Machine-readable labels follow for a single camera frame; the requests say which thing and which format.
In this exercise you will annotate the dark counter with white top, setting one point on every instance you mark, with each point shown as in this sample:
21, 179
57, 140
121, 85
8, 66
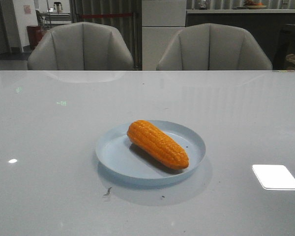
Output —
263, 24

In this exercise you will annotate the fruit bowl on counter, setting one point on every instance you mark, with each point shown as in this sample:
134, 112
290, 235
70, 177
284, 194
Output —
250, 4

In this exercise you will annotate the red bin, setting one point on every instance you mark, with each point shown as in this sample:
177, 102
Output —
34, 35

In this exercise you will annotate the light blue round plate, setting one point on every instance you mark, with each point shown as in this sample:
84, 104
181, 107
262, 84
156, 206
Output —
130, 163

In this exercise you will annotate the background table with kettle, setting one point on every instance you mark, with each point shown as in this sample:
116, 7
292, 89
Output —
51, 13

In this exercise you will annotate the red barrier belt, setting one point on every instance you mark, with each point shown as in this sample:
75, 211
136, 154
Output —
101, 16

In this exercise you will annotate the white cabinet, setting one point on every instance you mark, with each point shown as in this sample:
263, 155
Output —
161, 19

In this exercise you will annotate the beige left armchair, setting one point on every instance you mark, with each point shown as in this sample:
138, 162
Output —
81, 46

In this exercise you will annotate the beige right armchair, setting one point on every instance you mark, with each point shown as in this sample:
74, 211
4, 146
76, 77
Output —
213, 47

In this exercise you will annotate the orange corn cob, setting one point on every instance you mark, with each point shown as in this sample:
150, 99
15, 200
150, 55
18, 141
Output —
159, 145

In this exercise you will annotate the beige armchair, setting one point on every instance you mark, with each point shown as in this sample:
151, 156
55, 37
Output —
213, 47
81, 46

